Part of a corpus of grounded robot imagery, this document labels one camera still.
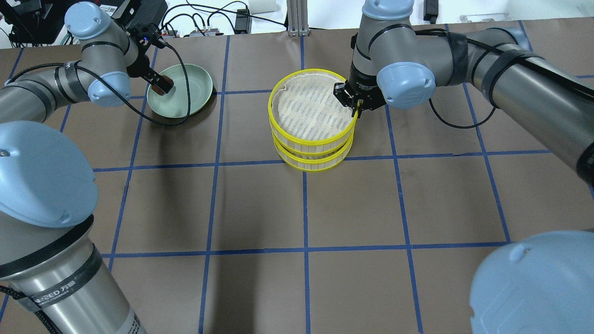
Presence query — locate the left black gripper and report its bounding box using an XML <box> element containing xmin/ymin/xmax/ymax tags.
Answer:
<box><xmin>128</xmin><ymin>56</ymin><xmax>162</xmax><ymax>89</ymax></box>

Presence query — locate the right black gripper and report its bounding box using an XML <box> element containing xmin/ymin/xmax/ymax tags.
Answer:
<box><xmin>333</xmin><ymin>65</ymin><xmax>387</xmax><ymax>117</ymax></box>

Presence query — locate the brown steamed bun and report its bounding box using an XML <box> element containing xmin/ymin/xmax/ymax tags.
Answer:
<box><xmin>151</xmin><ymin>76</ymin><xmax>174</xmax><ymax>96</ymax></box>

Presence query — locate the yellow steamer layer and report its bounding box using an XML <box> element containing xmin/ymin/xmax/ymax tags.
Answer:
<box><xmin>273</xmin><ymin>135</ymin><xmax>354</xmax><ymax>173</ymax></box>
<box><xmin>268</xmin><ymin>68</ymin><xmax>356</xmax><ymax>158</ymax></box>

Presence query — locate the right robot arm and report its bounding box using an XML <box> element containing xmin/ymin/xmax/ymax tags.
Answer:
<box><xmin>333</xmin><ymin>0</ymin><xmax>594</xmax><ymax>334</ymax></box>

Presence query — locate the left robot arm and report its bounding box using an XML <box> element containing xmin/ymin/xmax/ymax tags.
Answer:
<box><xmin>0</xmin><ymin>1</ymin><xmax>174</xmax><ymax>334</ymax></box>

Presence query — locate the white cloth steamer liner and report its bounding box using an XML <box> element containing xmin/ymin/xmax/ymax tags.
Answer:
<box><xmin>269</xmin><ymin>69</ymin><xmax>355</xmax><ymax>141</ymax></box>

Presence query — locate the light green plate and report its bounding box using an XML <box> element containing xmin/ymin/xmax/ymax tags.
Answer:
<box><xmin>147</xmin><ymin>64</ymin><xmax>214</xmax><ymax>118</ymax></box>

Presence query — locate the black power adapter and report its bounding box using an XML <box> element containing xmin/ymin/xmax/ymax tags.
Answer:
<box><xmin>233</xmin><ymin>8</ymin><xmax>252</xmax><ymax>34</ymax></box>

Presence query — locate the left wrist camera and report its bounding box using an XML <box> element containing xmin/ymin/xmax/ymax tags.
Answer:
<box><xmin>116</xmin><ymin>0</ymin><xmax>168</xmax><ymax>46</ymax></box>

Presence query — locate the aluminium frame post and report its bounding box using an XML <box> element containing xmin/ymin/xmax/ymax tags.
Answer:
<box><xmin>286</xmin><ymin>0</ymin><xmax>310</xmax><ymax>37</ymax></box>

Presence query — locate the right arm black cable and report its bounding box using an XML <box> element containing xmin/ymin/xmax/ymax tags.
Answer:
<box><xmin>428</xmin><ymin>97</ymin><xmax>497</xmax><ymax>129</ymax></box>

